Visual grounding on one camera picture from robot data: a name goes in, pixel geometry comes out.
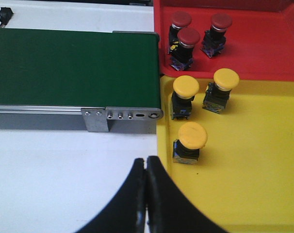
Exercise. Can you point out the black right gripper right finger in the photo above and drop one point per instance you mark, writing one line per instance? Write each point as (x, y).
(169, 211)

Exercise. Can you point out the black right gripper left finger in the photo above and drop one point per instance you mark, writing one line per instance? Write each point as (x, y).
(126, 211)

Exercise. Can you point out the yellow mushroom push button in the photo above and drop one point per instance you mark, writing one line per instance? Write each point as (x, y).
(185, 88)

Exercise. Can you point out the red mushroom push button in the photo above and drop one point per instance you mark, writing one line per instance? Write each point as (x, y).
(179, 20)

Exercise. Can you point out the yellow plastic tray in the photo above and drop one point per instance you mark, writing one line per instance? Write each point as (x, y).
(244, 177)

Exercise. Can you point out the steel conveyor tail plate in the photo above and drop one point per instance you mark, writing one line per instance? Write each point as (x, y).
(133, 113)

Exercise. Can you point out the green conveyor belt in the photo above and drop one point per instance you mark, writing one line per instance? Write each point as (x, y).
(79, 69)

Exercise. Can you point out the red plastic tray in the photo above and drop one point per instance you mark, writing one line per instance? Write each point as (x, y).
(260, 42)

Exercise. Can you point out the black photoelectric sensor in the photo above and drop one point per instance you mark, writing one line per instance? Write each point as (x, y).
(6, 14)

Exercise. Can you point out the steel conveyor support bracket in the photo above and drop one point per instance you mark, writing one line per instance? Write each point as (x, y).
(95, 119)

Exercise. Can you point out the aluminium conveyor side rail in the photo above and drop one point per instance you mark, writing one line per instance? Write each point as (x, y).
(32, 109)

